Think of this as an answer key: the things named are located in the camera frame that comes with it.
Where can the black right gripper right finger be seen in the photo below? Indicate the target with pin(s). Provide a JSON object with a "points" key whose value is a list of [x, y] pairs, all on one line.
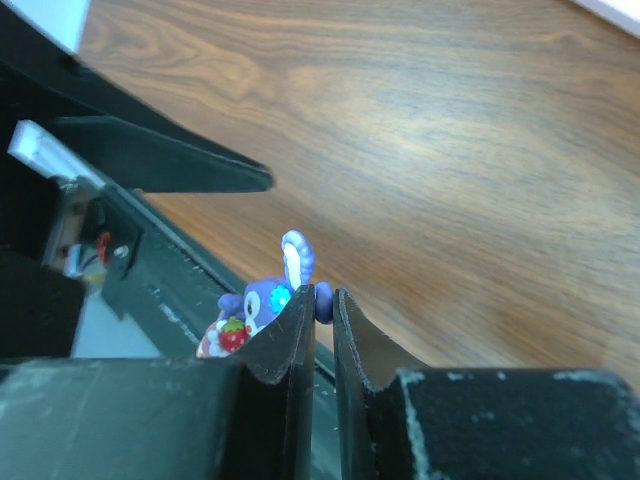
{"points": [[401, 419]]}

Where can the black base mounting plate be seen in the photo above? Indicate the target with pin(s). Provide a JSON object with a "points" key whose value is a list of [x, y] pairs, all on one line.
{"points": [[170, 288]]}

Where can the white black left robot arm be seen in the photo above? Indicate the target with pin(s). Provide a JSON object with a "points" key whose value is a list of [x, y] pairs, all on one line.
{"points": [[88, 267]]}

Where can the purple bunny holding strawberry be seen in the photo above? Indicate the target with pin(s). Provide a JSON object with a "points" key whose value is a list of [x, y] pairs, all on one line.
{"points": [[242, 316]]}

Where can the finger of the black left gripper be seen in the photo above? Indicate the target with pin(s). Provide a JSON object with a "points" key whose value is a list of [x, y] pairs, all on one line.
{"points": [[138, 158]]}

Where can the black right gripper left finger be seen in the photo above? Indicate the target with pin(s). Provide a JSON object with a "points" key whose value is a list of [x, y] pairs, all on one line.
{"points": [[245, 416]]}

